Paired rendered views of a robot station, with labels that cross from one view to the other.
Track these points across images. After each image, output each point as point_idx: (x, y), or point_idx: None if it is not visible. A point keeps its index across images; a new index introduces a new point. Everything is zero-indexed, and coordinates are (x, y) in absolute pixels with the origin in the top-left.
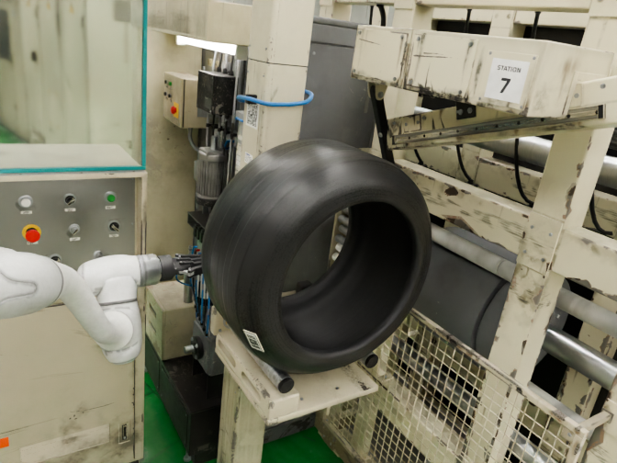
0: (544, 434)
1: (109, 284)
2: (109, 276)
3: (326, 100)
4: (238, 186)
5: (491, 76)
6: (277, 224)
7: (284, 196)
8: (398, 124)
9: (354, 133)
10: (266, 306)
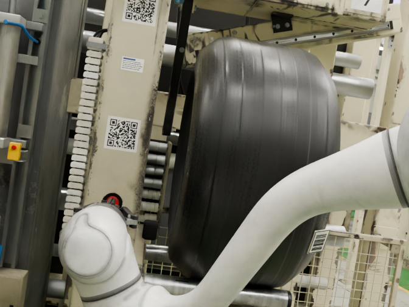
0: (377, 259)
1: (130, 248)
2: (125, 234)
3: (70, 14)
4: (252, 77)
5: None
6: (335, 106)
7: (324, 78)
8: (199, 39)
9: (72, 59)
10: None
